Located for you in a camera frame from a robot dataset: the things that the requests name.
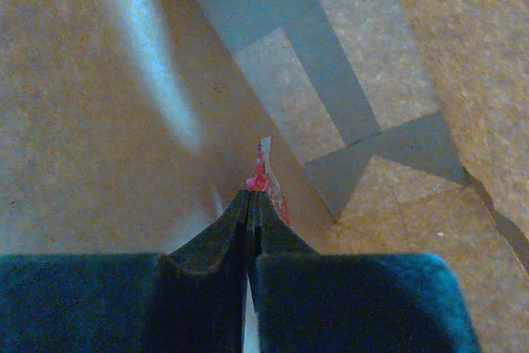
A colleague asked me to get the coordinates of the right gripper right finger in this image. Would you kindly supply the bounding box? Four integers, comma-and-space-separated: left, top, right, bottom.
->
248, 192, 481, 352

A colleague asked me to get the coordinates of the brown paper bag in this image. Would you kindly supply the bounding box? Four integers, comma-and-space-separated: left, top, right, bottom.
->
1, 0, 528, 352

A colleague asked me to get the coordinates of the red snack packet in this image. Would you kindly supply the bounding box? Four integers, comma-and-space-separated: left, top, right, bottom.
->
243, 136, 291, 353

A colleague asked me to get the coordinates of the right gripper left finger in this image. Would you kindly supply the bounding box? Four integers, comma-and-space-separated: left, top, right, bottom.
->
1, 191, 249, 352

